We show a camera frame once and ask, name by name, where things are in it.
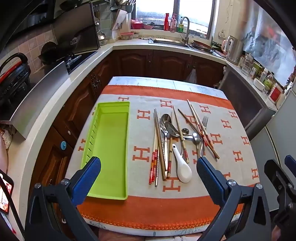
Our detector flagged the steel kitchen sink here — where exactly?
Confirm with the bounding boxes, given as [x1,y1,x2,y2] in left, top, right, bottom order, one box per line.
[148,38,193,49]

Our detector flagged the white cutting board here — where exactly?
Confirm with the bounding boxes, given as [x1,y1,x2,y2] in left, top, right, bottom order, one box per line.
[110,9,131,39]

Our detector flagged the red dishes in rack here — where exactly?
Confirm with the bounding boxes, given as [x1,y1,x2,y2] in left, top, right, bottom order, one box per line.
[192,40,213,50]

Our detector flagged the steel pot with lid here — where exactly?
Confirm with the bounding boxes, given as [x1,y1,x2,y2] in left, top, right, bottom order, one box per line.
[97,30,109,46]

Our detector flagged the glass jar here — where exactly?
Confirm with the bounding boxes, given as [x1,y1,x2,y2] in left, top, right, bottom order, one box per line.
[241,53,254,76]

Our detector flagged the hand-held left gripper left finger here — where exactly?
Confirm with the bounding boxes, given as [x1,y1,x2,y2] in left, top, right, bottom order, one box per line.
[24,157,101,241]

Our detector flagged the red and black object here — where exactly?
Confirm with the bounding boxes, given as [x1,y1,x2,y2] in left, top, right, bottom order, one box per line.
[0,173,15,215]

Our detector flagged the large stainless steel spoon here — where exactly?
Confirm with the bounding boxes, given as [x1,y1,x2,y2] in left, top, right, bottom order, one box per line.
[161,113,173,163]
[161,122,196,142]

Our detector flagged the brown wooden kitchen cabinets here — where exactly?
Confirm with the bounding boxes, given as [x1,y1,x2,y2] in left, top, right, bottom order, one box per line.
[30,49,228,200]

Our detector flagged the white kitchen countertop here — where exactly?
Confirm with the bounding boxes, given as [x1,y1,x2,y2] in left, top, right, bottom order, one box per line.
[7,35,278,209]

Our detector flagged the black gas stove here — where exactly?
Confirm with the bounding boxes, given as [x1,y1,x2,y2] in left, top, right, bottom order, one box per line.
[65,50,99,73]

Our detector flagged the steel electric kettle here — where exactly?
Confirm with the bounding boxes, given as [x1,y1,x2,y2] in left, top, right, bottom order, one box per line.
[221,35,244,66]

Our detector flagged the bottle with green label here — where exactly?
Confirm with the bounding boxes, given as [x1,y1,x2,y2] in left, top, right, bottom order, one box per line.
[263,72,274,91]

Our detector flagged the black wok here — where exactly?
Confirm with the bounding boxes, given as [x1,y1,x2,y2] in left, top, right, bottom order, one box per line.
[38,41,77,66]

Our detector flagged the orange and cream printed blanket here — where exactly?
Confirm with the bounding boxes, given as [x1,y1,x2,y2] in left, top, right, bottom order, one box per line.
[66,85,259,230]

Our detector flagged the white bowl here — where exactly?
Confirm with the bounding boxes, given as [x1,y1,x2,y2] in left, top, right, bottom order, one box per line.
[253,78,266,92]

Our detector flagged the green plastic utensil tray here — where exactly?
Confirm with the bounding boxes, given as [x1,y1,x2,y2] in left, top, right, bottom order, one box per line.
[80,101,130,200]

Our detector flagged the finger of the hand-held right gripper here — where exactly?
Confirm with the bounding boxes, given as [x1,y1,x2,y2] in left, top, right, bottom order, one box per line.
[264,159,296,230]
[285,155,296,172]

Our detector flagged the kitchen window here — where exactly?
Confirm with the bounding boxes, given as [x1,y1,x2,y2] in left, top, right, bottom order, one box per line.
[136,0,218,39]

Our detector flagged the white ceramic spoon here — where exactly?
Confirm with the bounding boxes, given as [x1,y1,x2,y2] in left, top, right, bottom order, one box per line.
[171,144,193,183]

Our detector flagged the silver refrigerator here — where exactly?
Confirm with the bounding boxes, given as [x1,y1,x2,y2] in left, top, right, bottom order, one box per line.
[248,88,296,212]

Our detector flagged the pale floral tablecloth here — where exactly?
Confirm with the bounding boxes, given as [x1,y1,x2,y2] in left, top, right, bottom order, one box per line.
[87,76,226,237]

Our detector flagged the pale chopstick with red pattern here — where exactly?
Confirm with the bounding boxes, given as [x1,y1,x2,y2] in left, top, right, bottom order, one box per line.
[151,113,160,183]
[148,113,156,185]

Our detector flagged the hanging plastic bag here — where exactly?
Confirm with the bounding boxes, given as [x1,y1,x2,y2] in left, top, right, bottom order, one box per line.
[184,67,198,84]

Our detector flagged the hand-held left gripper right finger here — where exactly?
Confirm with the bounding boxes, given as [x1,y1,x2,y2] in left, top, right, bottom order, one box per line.
[196,157,272,241]

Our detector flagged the stainless steel fork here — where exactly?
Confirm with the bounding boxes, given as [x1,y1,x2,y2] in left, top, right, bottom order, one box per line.
[199,116,209,158]

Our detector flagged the wooden chopstick with banded end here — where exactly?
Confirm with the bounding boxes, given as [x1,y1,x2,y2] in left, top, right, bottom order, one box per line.
[172,106,189,164]
[167,112,173,179]

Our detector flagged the stainless steel splash plate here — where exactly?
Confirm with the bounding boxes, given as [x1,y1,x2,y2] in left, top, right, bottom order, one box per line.
[9,61,70,140]

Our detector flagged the steel sink faucet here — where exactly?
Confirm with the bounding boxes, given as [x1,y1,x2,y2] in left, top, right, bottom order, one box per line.
[180,16,191,44]

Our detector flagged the jar with red label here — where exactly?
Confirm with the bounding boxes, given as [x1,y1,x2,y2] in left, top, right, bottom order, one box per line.
[268,82,284,104]

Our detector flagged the plain brown wooden chopstick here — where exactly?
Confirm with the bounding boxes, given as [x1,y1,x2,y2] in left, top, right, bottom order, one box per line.
[156,110,167,181]

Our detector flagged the hanging dark utensil holder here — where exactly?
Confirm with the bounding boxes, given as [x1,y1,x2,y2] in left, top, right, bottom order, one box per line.
[125,0,136,13]

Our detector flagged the spoon with wooden handle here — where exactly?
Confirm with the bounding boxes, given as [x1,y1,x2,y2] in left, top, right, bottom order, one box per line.
[192,132,206,159]

